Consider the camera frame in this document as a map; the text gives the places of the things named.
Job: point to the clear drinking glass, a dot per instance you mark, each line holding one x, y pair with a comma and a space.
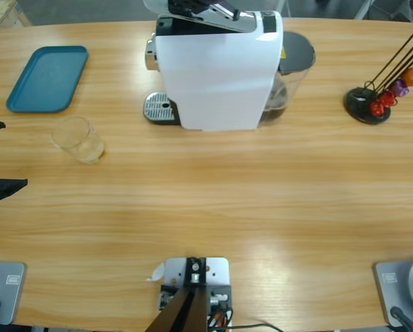
78, 145

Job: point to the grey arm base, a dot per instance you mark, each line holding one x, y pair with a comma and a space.
393, 287
9, 287

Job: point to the white capsule coffee machine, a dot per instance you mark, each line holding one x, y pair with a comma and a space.
220, 79

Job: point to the red coffee capsule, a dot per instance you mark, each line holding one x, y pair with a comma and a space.
377, 108
387, 98

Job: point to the purple coffee capsule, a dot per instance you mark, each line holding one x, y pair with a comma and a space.
399, 88

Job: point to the orange coffee capsule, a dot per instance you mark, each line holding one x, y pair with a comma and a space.
412, 76

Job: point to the teal plastic tray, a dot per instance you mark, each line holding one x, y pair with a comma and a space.
47, 79

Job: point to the clear water tank dark lid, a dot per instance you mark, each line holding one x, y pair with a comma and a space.
296, 52

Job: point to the wooden crate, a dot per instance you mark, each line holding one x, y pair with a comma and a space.
2, 15

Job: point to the white paper tag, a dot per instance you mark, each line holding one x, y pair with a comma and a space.
156, 273

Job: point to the grey office chair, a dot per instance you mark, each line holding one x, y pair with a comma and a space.
400, 10

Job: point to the grey camera mount plate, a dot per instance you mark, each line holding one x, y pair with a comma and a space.
216, 273

